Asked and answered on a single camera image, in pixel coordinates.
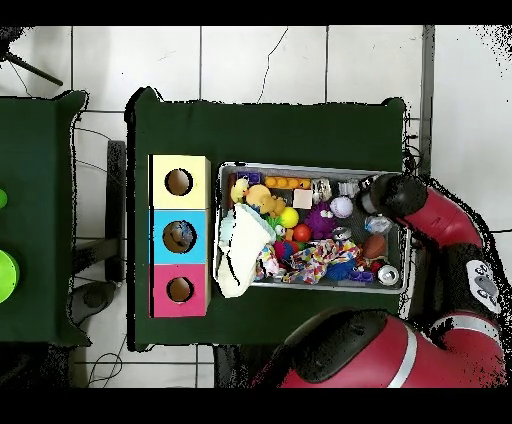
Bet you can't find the cream knit cloth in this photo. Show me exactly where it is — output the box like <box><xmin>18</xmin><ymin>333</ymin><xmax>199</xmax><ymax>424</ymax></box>
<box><xmin>215</xmin><ymin>203</ymin><xmax>277</xmax><ymax>300</ymax></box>

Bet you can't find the open-top silver can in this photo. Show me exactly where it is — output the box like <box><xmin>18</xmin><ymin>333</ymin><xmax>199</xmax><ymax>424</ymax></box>
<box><xmin>311</xmin><ymin>177</ymin><xmax>334</xmax><ymax>204</ymax></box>

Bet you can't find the clear plastic blue label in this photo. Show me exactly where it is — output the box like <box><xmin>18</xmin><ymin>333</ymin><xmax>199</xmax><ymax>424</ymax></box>
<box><xmin>171</xmin><ymin>223</ymin><xmax>196</xmax><ymax>248</ymax></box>
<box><xmin>364</xmin><ymin>214</ymin><xmax>394</xmax><ymax>237</ymax></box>

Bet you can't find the multicolour polka dot cloth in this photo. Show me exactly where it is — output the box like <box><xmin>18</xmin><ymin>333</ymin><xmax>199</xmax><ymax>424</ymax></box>
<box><xmin>283</xmin><ymin>238</ymin><xmax>361</xmax><ymax>285</ymax></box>

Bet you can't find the bright green round bowl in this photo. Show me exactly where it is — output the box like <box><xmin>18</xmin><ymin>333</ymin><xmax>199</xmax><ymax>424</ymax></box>
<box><xmin>0</xmin><ymin>249</ymin><xmax>21</xmax><ymax>305</ymax></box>

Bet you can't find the shallow clear mesh bin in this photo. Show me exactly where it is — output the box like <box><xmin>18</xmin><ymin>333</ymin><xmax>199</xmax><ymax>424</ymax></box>
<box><xmin>217</xmin><ymin>162</ymin><xmax>414</xmax><ymax>294</ymax></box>

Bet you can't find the wooden box with three holes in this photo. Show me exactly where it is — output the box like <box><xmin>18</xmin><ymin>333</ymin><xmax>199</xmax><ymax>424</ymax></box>
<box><xmin>148</xmin><ymin>154</ymin><xmax>211</xmax><ymax>319</ymax></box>

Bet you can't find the orange foam duck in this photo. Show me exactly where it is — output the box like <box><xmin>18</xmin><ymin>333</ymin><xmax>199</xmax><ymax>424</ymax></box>
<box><xmin>244</xmin><ymin>183</ymin><xmax>287</xmax><ymax>220</ymax></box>

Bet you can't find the small yellow rubber duck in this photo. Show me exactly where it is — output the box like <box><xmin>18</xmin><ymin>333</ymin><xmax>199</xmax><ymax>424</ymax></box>
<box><xmin>230</xmin><ymin>177</ymin><xmax>251</xmax><ymax>205</ymax></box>

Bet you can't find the small yellow ball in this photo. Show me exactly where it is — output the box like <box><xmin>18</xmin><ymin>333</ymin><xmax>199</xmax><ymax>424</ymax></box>
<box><xmin>279</xmin><ymin>206</ymin><xmax>301</xmax><ymax>229</ymax></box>

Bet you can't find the orange toy brick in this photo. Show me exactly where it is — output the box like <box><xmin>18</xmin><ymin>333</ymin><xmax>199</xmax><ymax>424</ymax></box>
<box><xmin>265</xmin><ymin>175</ymin><xmax>313</xmax><ymax>190</ymax></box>

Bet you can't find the wooden cube block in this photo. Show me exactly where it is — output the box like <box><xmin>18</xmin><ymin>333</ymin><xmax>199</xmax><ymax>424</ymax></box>
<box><xmin>292</xmin><ymin>188</ymin><xmax>314</xmax><ymax>210</ymax></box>

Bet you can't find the small orange ball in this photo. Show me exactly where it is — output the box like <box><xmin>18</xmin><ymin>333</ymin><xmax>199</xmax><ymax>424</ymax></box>
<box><xmin>291</xmin><ymin>223</ymin><xmax>313</xmax><ymax>244</ymax></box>

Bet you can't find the purple googly-eyed monster toy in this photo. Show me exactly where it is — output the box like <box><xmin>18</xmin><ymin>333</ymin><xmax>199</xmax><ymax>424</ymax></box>
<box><xmin>304</xmin><ymin>202</ymin><xmax>338</xmax><ymax>241</ymax></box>

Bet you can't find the white baseball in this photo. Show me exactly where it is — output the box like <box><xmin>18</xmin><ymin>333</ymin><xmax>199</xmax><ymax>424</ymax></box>
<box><xmin>330</xmin><ymin>195</ymin><xmax>355</xmax><ymax>220</ymax></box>

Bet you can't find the brown toy football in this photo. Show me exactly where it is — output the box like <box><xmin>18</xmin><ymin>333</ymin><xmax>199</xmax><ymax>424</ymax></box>
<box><xmin>362</xmin><ymin>233</ymin><xmax>388</xmax><ymax>261</ymax></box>

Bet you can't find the upright dark soda can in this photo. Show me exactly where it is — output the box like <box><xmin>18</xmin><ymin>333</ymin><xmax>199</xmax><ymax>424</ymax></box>
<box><xmin>377</xmin><ymin>263</ymin><xmax>401</xmax><ymax>287</ymax></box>

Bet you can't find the green cloth side table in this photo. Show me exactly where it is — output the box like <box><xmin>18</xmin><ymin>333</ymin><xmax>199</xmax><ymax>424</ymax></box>
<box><xmin>0</xmin><ymin>90</ymin><xmax>89</xmax><ymax>347</ymax></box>

